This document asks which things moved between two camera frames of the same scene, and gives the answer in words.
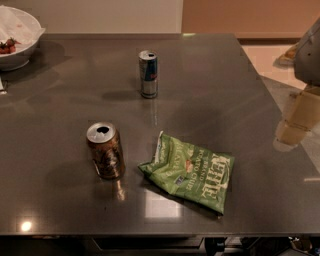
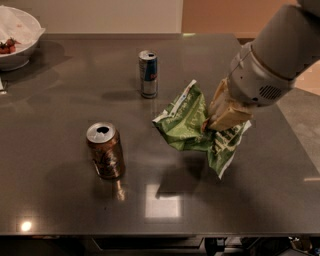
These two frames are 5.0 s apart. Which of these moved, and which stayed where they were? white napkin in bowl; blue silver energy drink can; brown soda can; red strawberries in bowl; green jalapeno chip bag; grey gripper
Moved: green jalapeno chip bag; grey gripper
Stayed: red strawberries in bowl; white napkin in bowl; brown soda can; blue silver energy drink can
